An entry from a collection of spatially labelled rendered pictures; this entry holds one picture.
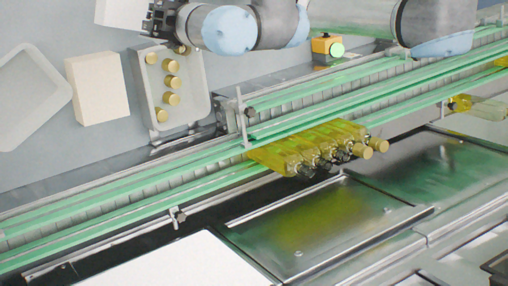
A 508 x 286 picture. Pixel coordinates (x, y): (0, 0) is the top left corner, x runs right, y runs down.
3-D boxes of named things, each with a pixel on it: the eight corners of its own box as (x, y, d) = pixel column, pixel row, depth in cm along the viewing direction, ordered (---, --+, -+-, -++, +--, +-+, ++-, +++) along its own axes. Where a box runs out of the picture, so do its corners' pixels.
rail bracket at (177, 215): (157, 220, 153) (178, 239, 142) (152, 197, 150) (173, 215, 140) (170, 215, 155) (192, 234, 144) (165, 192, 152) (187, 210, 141)
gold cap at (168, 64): (160, 59, 153) (166, 62, 150) (172, 56, 155) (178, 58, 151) (162, 72, 154) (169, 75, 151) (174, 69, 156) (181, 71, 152)
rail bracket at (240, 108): (228, 141, 158) (252, 153, 147) (219, 83, 151) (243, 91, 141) (237, 138, 159) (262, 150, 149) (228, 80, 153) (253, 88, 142)
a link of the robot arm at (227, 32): (263, 57, 90) (216, 61, 85) (229, 49, 99) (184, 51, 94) (264, 5, 87) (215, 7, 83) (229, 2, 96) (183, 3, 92)
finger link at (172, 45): (158, 28, 113) (178, 19, 106) (166, 29, 114) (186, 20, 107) (158, 51, 113) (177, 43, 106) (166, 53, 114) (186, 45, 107)
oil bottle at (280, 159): (247, 158, 163) (291, 181, 146) (244, 140, 161) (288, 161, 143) (263, 152, 166) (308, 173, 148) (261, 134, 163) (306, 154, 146)
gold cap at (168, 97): (161, 92, 156) (167, 95, 152) (172, 89, 157) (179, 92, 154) (163, 104, 157) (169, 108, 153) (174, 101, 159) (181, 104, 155)
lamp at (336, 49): (329, 58, 177) (335, 59, 174) (327, 43, 175) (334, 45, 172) (340, 54, 179) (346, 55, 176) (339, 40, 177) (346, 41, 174)
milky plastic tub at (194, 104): (143, 126, 157) (155, 134, 150) (126, 46, 149) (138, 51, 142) (198, 109, 165) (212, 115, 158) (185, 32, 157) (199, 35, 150)
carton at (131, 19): (97, -8, 113) (107, -8, 108) (203, 11, 126) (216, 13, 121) (93, 22, 114) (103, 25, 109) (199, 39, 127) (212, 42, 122)
